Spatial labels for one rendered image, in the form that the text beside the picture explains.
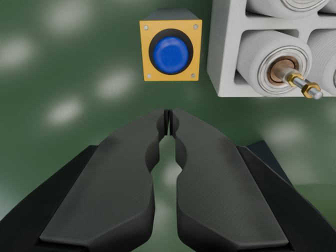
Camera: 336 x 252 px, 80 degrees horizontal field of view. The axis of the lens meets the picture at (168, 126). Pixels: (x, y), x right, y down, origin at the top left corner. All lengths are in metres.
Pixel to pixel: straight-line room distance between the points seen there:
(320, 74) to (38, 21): 0.63
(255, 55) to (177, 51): 0.15
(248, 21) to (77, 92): 0.50
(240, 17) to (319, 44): 0.14
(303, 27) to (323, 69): 0.08
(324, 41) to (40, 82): 0.69
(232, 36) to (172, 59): 0.18
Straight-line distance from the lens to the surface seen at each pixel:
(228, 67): 0.42
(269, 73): 0.36
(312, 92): 0.30
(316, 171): 0.96
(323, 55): 0.43
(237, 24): 0.40
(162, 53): 0.24
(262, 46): 0.36
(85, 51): 0.63
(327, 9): 0.48
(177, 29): 0.25
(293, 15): 0.36
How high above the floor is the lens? 0.57
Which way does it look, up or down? 58 degrees down
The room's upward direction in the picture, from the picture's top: 178 degrees counter-clockwise
